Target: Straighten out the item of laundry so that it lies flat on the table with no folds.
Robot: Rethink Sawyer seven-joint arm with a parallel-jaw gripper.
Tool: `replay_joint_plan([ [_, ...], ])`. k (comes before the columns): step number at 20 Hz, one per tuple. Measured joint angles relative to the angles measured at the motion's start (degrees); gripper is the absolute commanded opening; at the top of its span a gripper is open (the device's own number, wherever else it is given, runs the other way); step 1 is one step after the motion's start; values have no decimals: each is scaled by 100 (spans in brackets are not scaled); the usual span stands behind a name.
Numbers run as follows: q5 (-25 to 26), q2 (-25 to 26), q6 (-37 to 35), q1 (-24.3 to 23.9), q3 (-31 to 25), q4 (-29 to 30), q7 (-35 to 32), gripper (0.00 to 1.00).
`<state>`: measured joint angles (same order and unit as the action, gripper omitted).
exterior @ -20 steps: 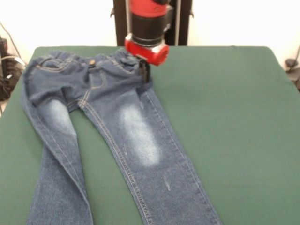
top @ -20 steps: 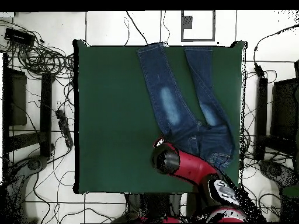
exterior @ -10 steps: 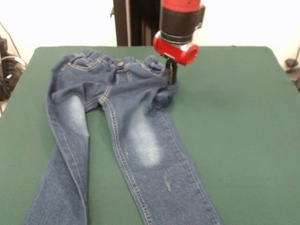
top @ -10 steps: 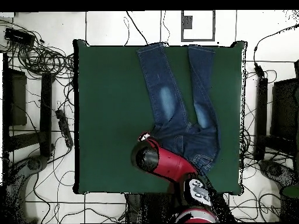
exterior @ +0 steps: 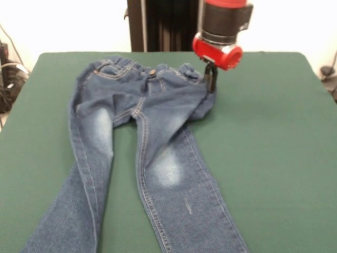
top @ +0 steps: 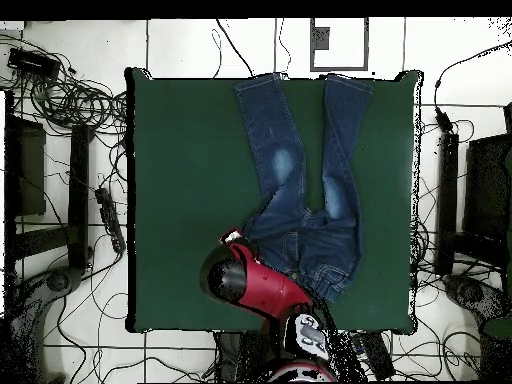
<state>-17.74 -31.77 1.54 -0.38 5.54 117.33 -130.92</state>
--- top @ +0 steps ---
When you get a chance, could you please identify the grey square frame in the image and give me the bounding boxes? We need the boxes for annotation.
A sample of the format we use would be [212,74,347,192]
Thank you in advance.
[309,17,370,73]

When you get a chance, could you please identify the black flat device box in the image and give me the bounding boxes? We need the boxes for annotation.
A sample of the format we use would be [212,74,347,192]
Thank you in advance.
[6,46,62,80]

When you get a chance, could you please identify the dark green table cloth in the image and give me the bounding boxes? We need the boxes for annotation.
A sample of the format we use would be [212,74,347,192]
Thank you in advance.
[123,67,424,335]

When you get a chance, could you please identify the black rectangular box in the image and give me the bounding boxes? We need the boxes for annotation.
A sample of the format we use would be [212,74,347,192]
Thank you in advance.
[357,332,397,381]

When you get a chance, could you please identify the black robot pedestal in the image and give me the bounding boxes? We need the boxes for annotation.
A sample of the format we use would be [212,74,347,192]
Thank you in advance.
[214,330,281,383]

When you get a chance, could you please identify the black metal frame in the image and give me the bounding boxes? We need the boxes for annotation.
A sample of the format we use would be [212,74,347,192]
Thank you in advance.
[434,101,512,277]
[3,90,96,281]

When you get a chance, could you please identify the blue denim jeans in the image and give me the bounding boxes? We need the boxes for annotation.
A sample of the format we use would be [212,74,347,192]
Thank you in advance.
[233,72,375,304]

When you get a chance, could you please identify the black cable with connector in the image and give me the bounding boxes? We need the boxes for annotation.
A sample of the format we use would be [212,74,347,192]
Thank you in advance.
[433,41,512,135]

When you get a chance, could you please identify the black power strip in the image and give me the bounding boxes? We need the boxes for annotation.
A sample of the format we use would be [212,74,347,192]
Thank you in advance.
[94,186,128,254]

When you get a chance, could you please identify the black cable tangle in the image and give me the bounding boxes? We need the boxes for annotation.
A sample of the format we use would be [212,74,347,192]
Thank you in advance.
[0,31,129,139]

